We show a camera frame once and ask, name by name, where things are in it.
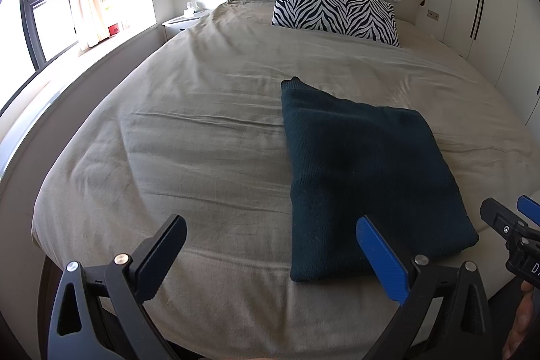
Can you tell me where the zebra print pillow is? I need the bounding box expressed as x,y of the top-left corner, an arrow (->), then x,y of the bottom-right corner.
271,0 -> 401,48

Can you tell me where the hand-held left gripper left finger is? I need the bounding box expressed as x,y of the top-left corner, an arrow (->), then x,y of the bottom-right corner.
47,214 -> 188,360

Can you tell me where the black framed window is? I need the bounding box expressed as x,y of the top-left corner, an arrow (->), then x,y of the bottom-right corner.
0,0 -> 81,108

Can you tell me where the white nightstand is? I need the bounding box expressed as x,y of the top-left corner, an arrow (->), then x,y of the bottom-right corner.
162,10 -> 212,42

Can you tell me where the bay window ledge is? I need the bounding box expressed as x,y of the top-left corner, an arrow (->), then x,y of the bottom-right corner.
0,23 -> 165,184

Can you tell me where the bed with beige sheet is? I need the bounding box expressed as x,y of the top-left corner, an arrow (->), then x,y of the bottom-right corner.
31,0 -> 540,358

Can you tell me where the white wardrobe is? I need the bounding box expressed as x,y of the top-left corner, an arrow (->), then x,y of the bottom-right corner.
443,0 -> 540,124

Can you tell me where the dark teal knit sweater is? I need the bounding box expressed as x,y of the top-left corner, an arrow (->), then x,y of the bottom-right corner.
280,77 -> 480,282

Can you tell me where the person's right hand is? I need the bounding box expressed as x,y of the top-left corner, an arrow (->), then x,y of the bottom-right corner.
504,282 -> 540,360

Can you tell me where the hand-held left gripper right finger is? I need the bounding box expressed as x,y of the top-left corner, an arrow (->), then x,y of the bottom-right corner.
355,214 -> 492,360

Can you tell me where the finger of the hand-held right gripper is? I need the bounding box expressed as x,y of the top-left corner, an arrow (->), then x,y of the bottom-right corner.
480,197 -> 530,243
517,195 -> 540,226

